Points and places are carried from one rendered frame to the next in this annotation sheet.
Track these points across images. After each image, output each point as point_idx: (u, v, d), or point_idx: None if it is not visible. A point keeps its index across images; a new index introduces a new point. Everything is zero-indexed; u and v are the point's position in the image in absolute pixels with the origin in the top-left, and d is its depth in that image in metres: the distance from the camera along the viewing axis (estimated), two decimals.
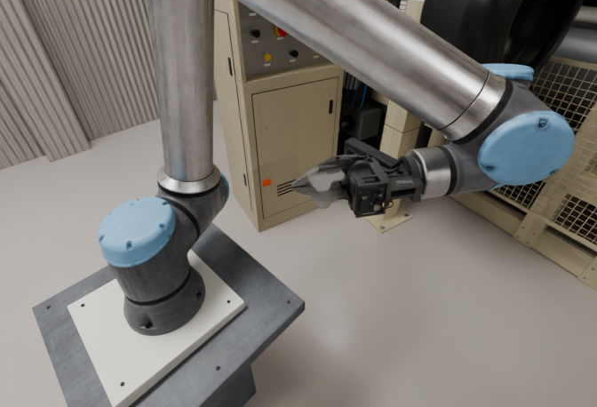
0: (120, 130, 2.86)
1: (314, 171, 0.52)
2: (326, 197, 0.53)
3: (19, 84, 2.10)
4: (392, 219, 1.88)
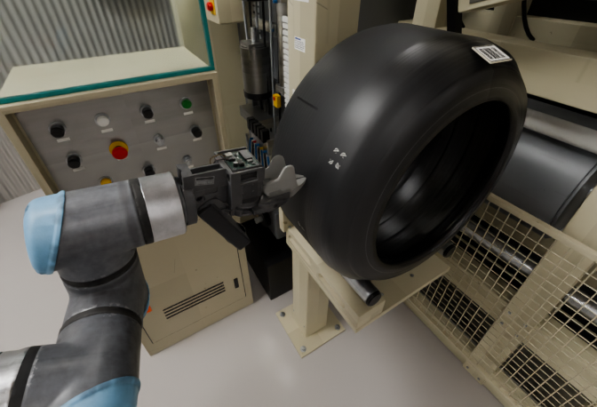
0: (38, 187, 2.51)
1: (293, 190, 0.50)
2: (273, 168, 0.51)
3: None
4: (318, 335, 1.54)
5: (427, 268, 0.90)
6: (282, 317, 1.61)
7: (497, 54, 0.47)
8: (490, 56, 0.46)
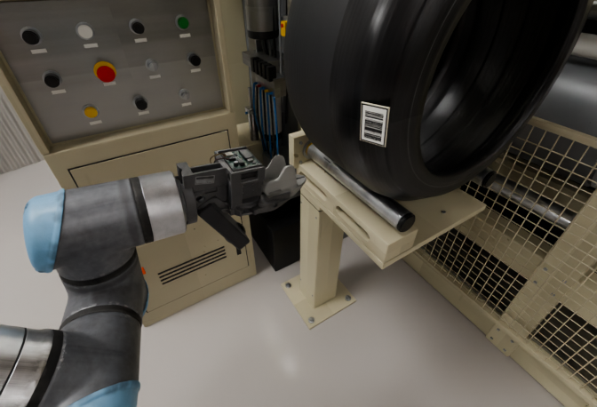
0: (29, 163, 2.39)
1: (293, 189, 0.50)
2: (273, 168, 0.51)
3: None
4: (327, 306, 1.42)
5: (460, 206, 0.78)
6: (287, 288, 1.49)
7: (377, 121, 0.41)
8: (377, 135, 0.42)
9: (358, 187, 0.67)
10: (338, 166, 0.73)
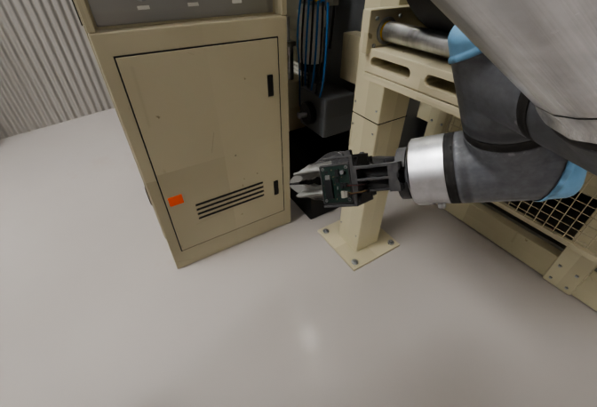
0: (43, 125, 2.31)
1: (306, 166, 0.51)
2: (312, 193, 0.49)
3: None
4: (370, 250, 1.33)
5: None
6: (325, 234, 1.41)
7: None
8: None
9: None
10: (425, 51, 0.67)
